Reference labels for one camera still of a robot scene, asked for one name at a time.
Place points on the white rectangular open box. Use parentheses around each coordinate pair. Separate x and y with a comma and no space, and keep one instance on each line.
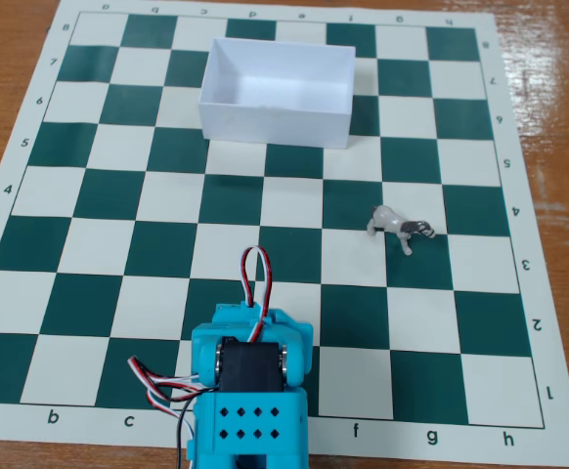
(275,122)

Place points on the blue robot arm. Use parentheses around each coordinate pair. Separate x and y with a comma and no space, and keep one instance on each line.
(250,425)

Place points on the white and grey toy horse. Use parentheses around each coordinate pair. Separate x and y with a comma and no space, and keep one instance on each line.
(387,220)

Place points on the green and cream chessboard mat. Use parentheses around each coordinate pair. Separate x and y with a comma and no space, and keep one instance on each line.
(118,244)

